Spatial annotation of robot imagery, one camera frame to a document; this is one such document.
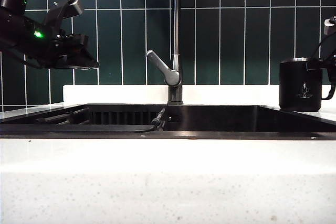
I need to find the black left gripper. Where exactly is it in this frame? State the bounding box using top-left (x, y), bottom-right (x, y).
top-left (31, 28), bottom-right (100, 70)

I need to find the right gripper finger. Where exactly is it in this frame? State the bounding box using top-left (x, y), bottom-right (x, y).
top-left (324, 55), bottom-right (336, 84)
top-left (306, 59), bottom-right (324, 72)

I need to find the black steel-rimmed coffee mug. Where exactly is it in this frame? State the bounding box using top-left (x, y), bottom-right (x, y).
top-left (278, 57), bottom-right (336, 112)

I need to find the black sink drain rack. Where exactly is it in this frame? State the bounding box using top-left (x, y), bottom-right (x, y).
top-left (34, 106), bottom-right (167, 133)

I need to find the gunmetal tall kitchen faucet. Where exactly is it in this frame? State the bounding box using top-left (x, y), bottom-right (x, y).
top-left (167, 0), bottom-right (184, 105)

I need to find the black undermount kitchen sink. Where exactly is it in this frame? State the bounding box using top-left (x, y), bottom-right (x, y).
top-left (0, 103), bottom-right (336, 140)

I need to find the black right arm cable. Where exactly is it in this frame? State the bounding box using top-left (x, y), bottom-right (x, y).
top-left (309, 33), bottom-right (332, 60)

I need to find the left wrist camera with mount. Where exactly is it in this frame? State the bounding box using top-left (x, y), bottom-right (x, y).
top-left (43, 0), bottom-right (85, 36)

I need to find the grey faucet lever handle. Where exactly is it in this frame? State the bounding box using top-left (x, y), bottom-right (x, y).
top-left (145, 49), bottom-right (182, 87)

